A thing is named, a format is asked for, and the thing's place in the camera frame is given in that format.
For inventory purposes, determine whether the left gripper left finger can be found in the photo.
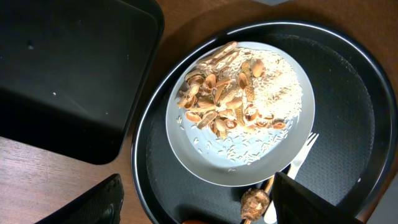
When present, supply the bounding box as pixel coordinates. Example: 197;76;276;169
37;174;124;224

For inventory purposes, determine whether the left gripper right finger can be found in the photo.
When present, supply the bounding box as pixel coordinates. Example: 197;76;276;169
272;172;362;224

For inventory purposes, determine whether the white plastic fork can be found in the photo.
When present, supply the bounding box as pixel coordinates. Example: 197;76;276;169
264;133;319;224

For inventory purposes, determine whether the grey dishwasher rack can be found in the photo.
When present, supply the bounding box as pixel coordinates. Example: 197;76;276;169
367;179;398;224

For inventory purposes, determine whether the brown walnut shell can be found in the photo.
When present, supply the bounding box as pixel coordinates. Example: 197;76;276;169
239;188;271;222

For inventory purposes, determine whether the wooden chopstick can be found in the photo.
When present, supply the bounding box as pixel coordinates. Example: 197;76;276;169
242;175;276;224

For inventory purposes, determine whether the orange carrot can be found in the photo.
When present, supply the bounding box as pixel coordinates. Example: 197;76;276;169
182;220;207;224

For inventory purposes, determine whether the grey plate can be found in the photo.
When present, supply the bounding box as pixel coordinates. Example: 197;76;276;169
165;41;315;187

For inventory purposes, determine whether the cooked rice pile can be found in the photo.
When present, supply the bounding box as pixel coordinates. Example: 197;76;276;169
175;46;304;174

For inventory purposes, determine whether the peanut shells pile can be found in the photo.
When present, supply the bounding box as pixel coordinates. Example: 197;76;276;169
177;41;297;139

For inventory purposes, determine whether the black rectangular tray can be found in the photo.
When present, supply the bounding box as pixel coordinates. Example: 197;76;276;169
1;0;164;165

